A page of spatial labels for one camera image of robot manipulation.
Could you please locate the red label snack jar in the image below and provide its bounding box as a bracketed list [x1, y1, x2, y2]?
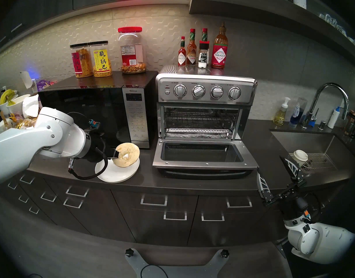
[70, 43, 93, 78]

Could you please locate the brown glass bottle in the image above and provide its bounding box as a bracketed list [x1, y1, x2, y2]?
[346, 110, 355, 136]

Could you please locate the purple snack bag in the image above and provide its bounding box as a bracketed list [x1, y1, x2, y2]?
[35, 79, 55, 92]

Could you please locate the stainless steel toaster oven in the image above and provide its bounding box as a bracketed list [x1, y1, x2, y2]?
[156, 65, 258, 142]

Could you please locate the black cap salt grinder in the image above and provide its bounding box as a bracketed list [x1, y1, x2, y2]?
[198, 41, 210, 69]

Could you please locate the dark wall shelf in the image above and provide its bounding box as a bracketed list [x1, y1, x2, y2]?
[189, 0, 355, 71]

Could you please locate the large red lid jar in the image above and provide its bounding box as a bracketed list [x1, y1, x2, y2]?
[118, 27, 147, 74]

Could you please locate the metal drawer handle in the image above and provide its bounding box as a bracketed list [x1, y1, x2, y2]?
[63, 198, 84, 208]
[164, 211, 187, 221]
[66, 186, 89, 197]
[141, 194, 168, 206]
[226, 196, 252, 208]
[201, 213, 225, 222]

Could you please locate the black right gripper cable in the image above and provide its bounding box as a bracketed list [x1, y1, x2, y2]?
[302, 192, 325, 223]

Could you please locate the wire sink grid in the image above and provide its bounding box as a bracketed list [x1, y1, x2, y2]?
[289, 153, 338, 172]

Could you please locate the medium orange Tabasco bottle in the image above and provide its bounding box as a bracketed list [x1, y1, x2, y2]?
[186, 29, 197, 66]

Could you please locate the stainless steel sink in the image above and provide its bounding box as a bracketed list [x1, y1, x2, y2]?
[270, 129, 355, 179]

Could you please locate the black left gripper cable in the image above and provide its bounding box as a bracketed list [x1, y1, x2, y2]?
[68, 119, 109, 181]

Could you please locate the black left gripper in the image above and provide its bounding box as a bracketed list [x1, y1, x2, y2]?
[84, 130, 122, 163]

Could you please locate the large Tabasco sauce bottle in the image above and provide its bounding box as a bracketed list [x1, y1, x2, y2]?
[211, 22, 228, 69]

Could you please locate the yellow label snack jar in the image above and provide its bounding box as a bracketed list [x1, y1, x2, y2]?
[89, 41, 113, 78]

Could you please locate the small red Tabasco bottle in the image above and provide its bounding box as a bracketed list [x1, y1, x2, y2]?
[178, 36, 187, 67]

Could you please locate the wire oven rack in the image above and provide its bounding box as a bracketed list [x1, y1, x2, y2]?
[165, 107, 239, 130]

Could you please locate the black cable loop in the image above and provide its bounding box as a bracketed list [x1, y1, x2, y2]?
[141, 264, 168, 278]

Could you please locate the round white plate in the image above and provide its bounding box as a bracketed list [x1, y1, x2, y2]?
[95, 157, 140, 184]

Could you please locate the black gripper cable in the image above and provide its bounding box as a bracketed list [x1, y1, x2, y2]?
[68, 119, 109, 181]
[302, 192, 325, 223]

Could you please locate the yellow liquid soap dispenser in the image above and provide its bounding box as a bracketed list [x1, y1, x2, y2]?
[273, 97, 291, 126]

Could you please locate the white bottle with blue cap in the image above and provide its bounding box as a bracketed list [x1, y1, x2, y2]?
[327, 107, 341, 129]

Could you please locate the pale bagel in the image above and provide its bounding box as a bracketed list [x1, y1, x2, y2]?
[112, 142, 140, 168]

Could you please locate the foil lined oven tray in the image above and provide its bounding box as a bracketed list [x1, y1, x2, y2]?
[165, 128, 233, 139]

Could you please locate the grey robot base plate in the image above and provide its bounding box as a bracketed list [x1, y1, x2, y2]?
[125, 248, 230, 278]

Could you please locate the yellow banana bunch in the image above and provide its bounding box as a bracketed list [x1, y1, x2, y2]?
[0, 89, 18, 105]

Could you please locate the blue dish soap bottle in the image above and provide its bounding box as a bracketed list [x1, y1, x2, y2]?
[289, 97, 308, 128]

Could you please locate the dark lower kitchen cabinet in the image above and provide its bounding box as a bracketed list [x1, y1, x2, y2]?
[0, 159, 311, 247]

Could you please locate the black microwave oven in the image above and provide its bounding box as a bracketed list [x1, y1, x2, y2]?
[38, 71, 158, 149]

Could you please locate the glass toaster oven door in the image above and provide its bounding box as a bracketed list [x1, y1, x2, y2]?
[152, 138, 259, 180]

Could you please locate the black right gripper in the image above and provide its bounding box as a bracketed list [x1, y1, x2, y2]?
[257, 156, 312, 221]

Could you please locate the chrome gooseneck faucet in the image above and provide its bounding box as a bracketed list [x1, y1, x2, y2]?
[301, 83, 349, 129]

